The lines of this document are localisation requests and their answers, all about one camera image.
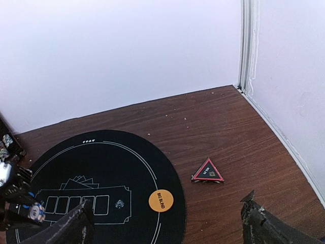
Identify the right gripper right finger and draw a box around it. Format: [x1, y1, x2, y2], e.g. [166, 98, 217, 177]
[241, 190, 324, 244]

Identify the black poker chip case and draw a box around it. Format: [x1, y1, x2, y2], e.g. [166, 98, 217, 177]
[1, 114, 26, 163]

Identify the orange big blind button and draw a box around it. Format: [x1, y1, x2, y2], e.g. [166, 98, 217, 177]
[148, 189, 174, 212]

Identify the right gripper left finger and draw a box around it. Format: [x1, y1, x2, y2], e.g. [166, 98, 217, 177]
[22, 200, 95, 244]

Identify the round black poker mat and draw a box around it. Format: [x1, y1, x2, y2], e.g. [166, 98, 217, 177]
[5, 129, 187, 244]

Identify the chip stack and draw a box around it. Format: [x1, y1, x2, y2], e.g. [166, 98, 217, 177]
[28, 202, 46, 223]

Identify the right aluminium frame post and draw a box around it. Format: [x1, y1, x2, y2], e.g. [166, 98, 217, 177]
[238, 0, 261, 95]

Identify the red black triangle marker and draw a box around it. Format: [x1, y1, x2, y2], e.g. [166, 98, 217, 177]
[191, 158, 224, 184]

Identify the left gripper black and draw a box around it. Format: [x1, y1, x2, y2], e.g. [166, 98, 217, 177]
[1, 162, 42, 229]

